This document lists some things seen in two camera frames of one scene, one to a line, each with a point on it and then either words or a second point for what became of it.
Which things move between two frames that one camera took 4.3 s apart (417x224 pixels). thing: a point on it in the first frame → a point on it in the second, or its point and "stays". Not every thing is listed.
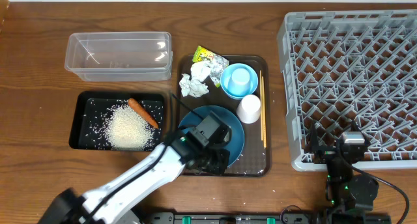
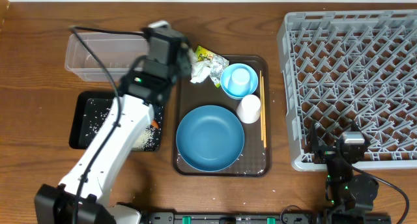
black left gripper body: [214, 159] → [182, 66]
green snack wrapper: [219, 63] stays
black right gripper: [330, 153] stays
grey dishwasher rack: [342, 67] stays
